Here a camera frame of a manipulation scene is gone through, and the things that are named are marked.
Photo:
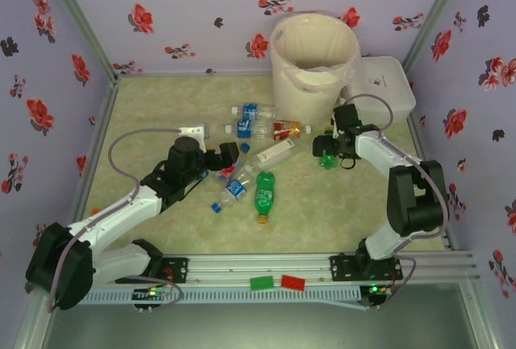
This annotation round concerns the white lidded plastic box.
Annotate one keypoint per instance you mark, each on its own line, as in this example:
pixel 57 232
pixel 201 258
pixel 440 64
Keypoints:
pixel 383 83

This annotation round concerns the clear bottle blue label white cap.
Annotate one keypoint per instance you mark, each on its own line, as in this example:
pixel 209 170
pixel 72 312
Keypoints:
pixel 250 112
pixel 244 129

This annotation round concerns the dark bottle orange cap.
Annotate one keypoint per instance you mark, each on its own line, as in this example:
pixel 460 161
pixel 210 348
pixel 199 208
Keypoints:
pixel 95 211

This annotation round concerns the green plastic block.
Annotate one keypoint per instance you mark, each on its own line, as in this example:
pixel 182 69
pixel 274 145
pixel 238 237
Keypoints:
pixel 262 283

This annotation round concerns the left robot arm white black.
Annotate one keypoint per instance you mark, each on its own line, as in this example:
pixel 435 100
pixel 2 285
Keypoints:
pixel 121 214

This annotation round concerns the aluminium frame post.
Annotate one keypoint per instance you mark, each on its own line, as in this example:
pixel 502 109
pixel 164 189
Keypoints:
pixel 479 317
pixel 80 18
pixel 435 14
pixel 30 325

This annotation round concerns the circuit board green light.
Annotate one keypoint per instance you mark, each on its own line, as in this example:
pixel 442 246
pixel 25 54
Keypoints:
pixel 151 293
pixel 377 290

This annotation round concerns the clear bottle red label blue cap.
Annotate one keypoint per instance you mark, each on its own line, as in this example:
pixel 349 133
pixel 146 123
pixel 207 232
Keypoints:
pixel 230 171

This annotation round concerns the red plastic block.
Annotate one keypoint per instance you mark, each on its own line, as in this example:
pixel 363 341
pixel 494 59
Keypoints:
pixel 293 283

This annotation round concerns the amber bottle red yellow label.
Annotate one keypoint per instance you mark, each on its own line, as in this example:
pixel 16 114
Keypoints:
pixel 284 130

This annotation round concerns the green bottle yellow cap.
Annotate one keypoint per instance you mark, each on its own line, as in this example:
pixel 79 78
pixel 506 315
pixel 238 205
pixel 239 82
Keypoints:
pixel 328 162
pixel 264 198

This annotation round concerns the aluminium frame rail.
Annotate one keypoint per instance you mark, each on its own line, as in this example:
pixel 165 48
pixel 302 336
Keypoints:
pixel 98 143
pixel 418 139
pixel 181 74

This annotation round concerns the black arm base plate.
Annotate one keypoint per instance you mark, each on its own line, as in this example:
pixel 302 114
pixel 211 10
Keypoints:
pixel 177 270
pixel 342 268

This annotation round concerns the cream plastic bucket bin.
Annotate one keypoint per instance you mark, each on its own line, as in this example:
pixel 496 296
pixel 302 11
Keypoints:
pixel 306 103

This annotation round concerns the translucent plastic bin liner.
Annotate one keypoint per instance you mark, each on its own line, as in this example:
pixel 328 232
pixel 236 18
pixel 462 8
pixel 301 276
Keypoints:
pixel 314 81

